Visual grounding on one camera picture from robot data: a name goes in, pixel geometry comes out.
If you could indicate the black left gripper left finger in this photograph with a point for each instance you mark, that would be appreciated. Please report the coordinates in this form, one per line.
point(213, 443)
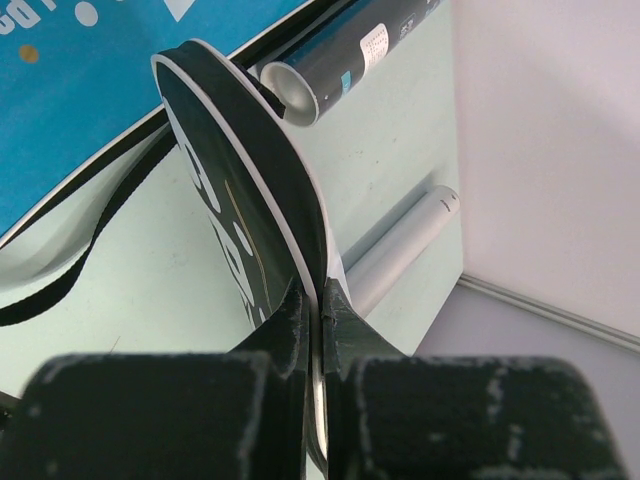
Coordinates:
point(233, 415)

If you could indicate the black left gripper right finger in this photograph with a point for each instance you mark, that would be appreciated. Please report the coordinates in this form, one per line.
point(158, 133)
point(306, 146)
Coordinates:
point(392, 416)

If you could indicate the white shuttlecock tube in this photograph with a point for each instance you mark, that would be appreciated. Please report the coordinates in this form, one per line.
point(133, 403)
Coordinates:
point(380, 267)

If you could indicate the black sport racket cover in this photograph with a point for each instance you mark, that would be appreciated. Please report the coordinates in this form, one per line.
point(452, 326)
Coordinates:
point(262, 200)

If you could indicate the black shuttlecock tube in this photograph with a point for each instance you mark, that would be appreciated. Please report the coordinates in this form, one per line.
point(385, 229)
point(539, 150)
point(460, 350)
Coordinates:
point(325, 64)

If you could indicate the blue sport racket cover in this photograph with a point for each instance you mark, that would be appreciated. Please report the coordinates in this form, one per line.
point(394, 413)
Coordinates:
point(78, 92)

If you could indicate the grey aluminium frame post right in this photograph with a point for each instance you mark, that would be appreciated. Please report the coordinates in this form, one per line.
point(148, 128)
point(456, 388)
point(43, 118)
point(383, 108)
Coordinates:
point(583, 324)

